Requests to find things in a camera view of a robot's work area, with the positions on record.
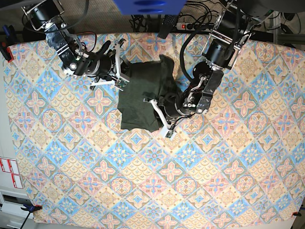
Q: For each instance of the black remote control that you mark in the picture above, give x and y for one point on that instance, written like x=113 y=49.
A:
x=167 y=25

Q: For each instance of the white power strip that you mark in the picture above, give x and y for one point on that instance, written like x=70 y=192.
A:
x=188 y=27

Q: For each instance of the dark green long-sleeve shirt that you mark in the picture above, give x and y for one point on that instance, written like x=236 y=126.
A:
x=148 y=80

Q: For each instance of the orange clamp right edge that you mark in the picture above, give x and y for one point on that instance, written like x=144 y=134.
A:
x=297 y=214

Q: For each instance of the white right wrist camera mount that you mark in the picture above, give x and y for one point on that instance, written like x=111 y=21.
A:
x=119 y=83

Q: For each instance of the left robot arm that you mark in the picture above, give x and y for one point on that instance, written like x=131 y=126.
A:
x=231 y=30

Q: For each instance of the colourful patterned tablecloth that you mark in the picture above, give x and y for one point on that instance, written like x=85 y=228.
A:
x=241 y=164

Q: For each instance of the red white label stickers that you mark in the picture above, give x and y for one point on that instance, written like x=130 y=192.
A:
x=9 y=173

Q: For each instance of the blue plastic box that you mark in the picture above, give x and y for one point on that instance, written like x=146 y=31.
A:
x=153 y=7

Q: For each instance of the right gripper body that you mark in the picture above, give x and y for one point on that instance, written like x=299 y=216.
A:
x=105 y=62

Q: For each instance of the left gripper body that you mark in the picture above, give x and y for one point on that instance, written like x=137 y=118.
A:
x=171 y=106

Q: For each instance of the blue clamp lower left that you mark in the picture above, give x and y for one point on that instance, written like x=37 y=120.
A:
x=30 y=209

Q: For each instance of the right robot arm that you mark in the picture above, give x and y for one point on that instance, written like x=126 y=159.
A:
x=46 y=17

